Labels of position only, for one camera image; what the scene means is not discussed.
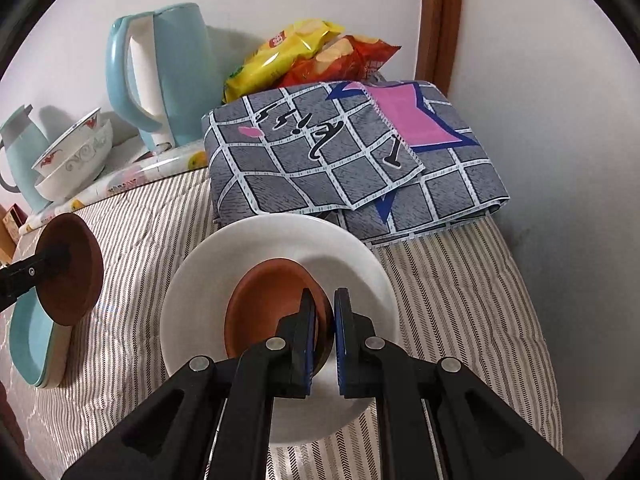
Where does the light blue electric kettle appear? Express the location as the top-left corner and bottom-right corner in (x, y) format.
(105, 2), (211, 153)

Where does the brown patterned box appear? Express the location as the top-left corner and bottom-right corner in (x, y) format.
(0, 204), (24, 267)

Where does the small brown bowl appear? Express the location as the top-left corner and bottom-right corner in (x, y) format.
(37, 212), (104, 326)
(224, 260), (333, 367)

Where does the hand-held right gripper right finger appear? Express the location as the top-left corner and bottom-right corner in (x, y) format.
(332, 287), (586, 480)

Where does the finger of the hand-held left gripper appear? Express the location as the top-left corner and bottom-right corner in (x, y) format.
(0, 249), (77, 312)

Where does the light blue thermos jug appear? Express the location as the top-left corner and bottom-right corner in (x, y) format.
(0, 105), (51, 213)

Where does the blue plate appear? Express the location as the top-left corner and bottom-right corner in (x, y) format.
(9, 297), (63, 387)

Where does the large white bowl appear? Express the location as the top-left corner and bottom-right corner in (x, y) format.
(160, 215), (401, 446)

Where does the red patterned ceramic bowl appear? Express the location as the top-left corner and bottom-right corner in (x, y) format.
(32, 107), (103, 178)

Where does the red chip bag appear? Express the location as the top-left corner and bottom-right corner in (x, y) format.
(275, 34), (402, 88)

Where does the brown wooden door frame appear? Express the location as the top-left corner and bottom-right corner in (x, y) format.
(417, 0), (468, 97)

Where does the grey patterned ceramic bowl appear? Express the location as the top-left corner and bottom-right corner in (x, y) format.
(35, 117), (115, 203)

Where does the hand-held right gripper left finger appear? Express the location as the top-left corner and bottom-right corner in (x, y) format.
(60, 287), (321, 480)

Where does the rolled printed plastic sheet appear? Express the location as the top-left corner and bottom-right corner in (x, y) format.
(20, 140), (208, 233)

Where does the yellow chip bag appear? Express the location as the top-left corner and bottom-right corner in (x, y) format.
(222, 19), (346, 103)

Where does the folded grey checked cloth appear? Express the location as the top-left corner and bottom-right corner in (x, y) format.
(201, 79), (512, 247)

